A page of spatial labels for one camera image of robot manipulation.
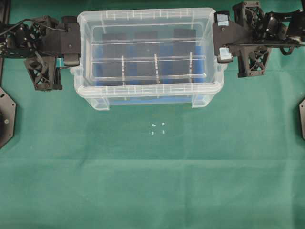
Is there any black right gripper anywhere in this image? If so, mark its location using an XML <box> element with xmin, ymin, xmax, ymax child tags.
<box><xmin>213</xmin><ymin>1</ymin><xmax>286</xmax><ymax>78</ymax></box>

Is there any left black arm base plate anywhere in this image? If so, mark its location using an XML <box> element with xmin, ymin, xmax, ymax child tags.
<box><xmin>0</xmin><ymin>88</ymin><xmax>17</xmax><ymax>148</ymax></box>

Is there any black frame rail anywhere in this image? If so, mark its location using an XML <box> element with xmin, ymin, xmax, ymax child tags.
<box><xmin>0</xmin><ymin>0</ymin><xmax>11</xmax><ymax>24</ymax></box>

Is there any clear plastic box lid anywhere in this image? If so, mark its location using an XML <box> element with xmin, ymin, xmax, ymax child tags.
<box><xmin>71</xmin><ymin>8</ymin><xmax>225</xmax><ymax>98</ymax></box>

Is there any clear plastic storage box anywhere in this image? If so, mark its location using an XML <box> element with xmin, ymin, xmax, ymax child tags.
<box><xmin>70</xmin><ymin>64</ymin><xmax>227</xmax><ymax>111</ymax></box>

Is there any right black camera box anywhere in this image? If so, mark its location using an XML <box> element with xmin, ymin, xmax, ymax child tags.
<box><xmin>160</xmin><ymin>29</ymin><xmax>196</xmax><ymax>84</ymax></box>

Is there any green table cloth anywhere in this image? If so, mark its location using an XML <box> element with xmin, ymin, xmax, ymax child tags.
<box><xmin>0</xmin><ymin>0</ymin><xmax>305</xmax><ymax>229</ymax></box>

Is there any left black camera box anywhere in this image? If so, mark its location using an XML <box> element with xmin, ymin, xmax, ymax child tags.
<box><xmin>96</xmin><ymin>33</ymin><xmax>127</xmax><ymax>86</ymax></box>

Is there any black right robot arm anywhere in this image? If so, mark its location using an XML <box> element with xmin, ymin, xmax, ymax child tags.
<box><xmin>213</xmin><ymin>1</ymin><xmax>305</xmax><ymax>78</ymax></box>

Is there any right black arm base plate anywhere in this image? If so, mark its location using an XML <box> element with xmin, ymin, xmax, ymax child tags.
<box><xmin>299</xmin><ymin>99</ymin><xmax>305</xmax><ymax>140</ymax></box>

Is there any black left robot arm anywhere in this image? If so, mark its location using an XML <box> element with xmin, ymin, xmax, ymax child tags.
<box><xmin>0</xmin><ymin>16</ymin><xmax>81</xmax><ymax>91</ymax></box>

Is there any black camera box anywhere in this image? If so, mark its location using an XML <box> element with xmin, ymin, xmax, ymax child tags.
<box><xmin>160</xmin><ymin>29</ymin><xmax>196</xmax><ymax>84</ymax></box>
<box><xmin>127</xmin><ymin>30</ymin><xmax>162</xmax><ymax>104</ymax></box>
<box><xmin>96</xmin><ymin>33</ymin><xmax>127</xmax><ymax>86</ymax></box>

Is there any middle black camera box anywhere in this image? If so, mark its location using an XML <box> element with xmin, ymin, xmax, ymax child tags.
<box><xmin>127</xmin><ymin>30</ymin><xmax>162</xmax><ymax>104</ymax></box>

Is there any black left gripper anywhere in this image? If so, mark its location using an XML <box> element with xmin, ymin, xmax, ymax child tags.
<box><xmin>16</xmin><ymin>16</ymin><xmax>81</xmax><ymax>91</ymax></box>

